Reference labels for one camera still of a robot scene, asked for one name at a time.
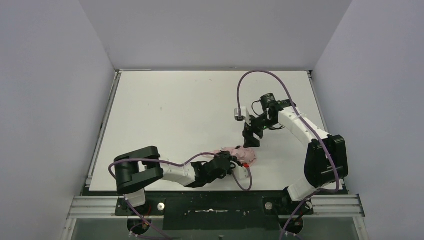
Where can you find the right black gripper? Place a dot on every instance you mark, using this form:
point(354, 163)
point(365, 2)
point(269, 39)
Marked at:
point(251, 131)

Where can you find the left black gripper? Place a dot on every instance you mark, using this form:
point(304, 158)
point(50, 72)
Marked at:
point(226, 160)

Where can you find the pink and black folding umbrella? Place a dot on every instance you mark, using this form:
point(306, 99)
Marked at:
point(243, 155)

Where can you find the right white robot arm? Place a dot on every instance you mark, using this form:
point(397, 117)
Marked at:
point(326, 159)

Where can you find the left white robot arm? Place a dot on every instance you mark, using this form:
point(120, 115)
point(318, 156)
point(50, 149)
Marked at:
point(136, 170)

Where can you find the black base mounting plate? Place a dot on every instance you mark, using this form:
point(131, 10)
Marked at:
point(222, 210)

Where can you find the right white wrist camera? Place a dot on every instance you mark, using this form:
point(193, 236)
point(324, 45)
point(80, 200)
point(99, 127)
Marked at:
point(241, 114)

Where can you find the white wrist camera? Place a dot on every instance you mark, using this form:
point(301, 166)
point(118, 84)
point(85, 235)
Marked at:
point(241, 172)
point(241, 114)

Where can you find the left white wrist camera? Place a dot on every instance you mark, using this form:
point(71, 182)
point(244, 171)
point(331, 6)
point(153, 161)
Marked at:
point(241, 172)

